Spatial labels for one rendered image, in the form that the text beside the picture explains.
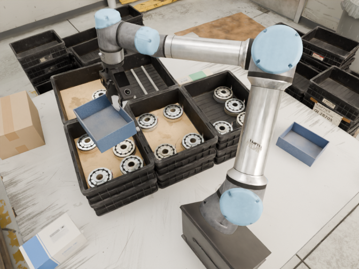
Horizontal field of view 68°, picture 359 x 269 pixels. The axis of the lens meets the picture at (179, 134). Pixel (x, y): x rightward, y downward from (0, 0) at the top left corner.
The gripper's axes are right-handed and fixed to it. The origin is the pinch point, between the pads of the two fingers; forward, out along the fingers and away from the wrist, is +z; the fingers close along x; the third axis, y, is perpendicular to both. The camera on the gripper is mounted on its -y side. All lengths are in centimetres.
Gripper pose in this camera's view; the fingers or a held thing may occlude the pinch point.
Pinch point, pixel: (121, 108)
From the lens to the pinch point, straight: 104.6
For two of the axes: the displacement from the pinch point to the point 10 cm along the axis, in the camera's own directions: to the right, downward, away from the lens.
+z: -0.7, 6.9, 7.2
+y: -5.7, -6.2, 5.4
